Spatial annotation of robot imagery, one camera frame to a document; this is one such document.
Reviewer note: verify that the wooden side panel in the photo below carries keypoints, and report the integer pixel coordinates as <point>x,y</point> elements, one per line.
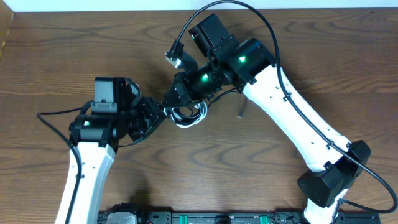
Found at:
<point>6,19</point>

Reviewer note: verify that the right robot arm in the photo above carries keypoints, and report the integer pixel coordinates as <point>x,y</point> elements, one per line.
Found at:
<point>333,161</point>

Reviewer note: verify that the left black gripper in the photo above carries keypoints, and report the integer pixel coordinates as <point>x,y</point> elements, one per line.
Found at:
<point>148,115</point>

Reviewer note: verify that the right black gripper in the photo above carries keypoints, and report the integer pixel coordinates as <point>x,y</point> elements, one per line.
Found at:
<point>181,83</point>

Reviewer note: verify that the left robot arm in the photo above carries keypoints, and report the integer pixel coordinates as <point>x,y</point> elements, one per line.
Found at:
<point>117,110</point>

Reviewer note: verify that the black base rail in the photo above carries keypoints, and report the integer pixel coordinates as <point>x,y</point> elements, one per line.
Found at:
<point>135,214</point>

